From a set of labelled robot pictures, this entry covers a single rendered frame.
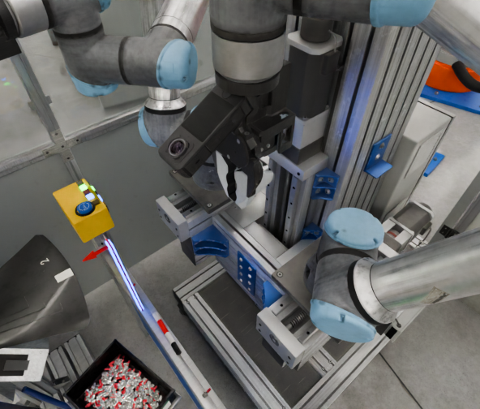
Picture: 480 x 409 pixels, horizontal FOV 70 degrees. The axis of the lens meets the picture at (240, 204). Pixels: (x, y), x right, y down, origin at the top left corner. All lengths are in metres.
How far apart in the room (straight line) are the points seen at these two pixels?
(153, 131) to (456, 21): 0.76
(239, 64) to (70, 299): 0.59
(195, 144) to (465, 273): 0.39
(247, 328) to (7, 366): 1.06
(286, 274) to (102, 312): 1.40
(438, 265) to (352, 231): 0.20
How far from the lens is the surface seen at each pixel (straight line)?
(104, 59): 0.62
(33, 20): 0.59
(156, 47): 0.60
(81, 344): 2.00
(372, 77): 0.74
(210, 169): 1.03
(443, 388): 2.10
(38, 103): 1.39
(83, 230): 1.07
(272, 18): 0.35
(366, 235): 0.72
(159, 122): 1.00
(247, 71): 0.36
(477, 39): 0.49
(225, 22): 0.35
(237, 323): 1.73
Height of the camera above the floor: 1.81
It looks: 49 degrees down
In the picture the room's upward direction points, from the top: straight up
